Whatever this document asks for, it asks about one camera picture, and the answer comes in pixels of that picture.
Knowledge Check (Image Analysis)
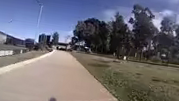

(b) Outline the concrete kerb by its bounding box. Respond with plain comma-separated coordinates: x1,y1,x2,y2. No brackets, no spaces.
0,42,57,95

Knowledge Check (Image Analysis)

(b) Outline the tall dark building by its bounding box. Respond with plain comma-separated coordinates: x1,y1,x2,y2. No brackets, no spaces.
37,32,52,47

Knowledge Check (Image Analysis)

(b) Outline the pale concrete path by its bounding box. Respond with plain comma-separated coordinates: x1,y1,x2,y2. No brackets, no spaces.
0,41,149,101

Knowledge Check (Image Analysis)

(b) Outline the grass field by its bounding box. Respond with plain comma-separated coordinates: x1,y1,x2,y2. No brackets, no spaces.
63,50,179,101

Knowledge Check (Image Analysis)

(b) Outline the row of trees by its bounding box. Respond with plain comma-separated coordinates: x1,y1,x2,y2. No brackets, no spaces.
69,0,179,67

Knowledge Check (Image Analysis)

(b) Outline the grass strip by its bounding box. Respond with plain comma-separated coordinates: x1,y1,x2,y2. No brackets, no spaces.
0,43,51,86

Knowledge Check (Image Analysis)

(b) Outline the low building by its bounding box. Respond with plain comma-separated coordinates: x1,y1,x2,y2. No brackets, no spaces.
55,41,71,52

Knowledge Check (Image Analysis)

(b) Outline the street lamp pole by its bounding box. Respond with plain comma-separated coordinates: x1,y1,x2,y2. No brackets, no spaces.
30,0,46,43

